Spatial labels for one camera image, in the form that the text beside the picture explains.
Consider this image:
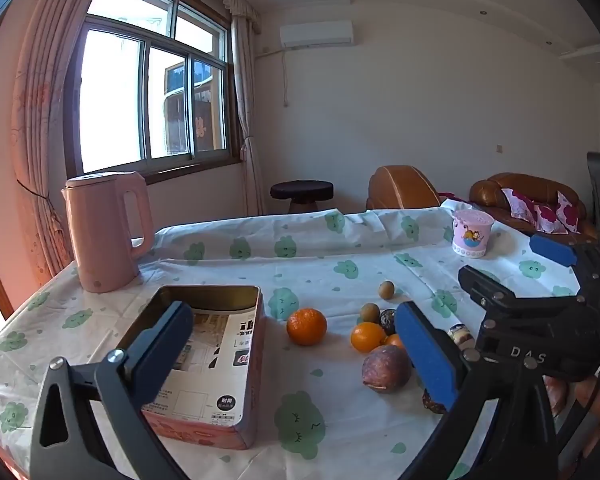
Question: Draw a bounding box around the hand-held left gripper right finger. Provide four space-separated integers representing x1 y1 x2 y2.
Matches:
394 301 561 480

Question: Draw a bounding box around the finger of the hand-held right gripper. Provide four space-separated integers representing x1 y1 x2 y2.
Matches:
458 265 583 313
529 234 600 301

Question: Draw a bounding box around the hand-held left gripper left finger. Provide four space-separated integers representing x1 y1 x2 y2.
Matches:
29 301 195 480

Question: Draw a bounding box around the purple passion fruit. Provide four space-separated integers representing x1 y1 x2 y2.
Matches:
362 344 412 392

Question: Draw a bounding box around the medium orange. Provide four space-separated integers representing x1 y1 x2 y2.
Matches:
350 322 387 354

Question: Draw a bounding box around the pink tin box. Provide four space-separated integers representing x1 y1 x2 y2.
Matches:
115 285 265 451

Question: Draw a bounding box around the large orange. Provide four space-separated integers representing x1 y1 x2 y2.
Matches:
286 307 328 346

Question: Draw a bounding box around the person's right hand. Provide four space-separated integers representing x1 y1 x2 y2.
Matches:
545 376 600 418

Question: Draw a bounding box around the magenta floral pillow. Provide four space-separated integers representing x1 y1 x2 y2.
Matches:
501 187 557 234
555 191 582 234

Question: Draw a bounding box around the printed paper liner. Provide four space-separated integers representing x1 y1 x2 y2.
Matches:
145 310 256 428

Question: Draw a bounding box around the white cartoon cup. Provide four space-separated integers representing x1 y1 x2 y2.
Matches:
451 210 496 259

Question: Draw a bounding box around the brown leather sofa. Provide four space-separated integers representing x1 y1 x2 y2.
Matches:
469 172 598 241

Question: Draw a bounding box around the pink electric kettle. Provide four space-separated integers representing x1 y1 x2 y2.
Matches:
61 171 155 293

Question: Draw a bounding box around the brown leather armchair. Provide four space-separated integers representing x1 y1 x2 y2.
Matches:
366 165 442 211

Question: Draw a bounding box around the white green cloud tablecloth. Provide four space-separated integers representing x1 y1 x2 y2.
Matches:
0 199 600 480

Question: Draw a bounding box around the dark round stool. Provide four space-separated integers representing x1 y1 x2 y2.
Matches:
270 180 335 215

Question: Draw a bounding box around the pale narrow curtain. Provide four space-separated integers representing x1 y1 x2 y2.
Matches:
230 15 266 217

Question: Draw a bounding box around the sliding window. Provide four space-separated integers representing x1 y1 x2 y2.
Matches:
64 0 243 176

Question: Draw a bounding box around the pink curtain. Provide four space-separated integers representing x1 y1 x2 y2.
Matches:
11 0 113 281

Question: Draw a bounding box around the white air conditioner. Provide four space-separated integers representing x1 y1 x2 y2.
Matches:
279 21 355 50

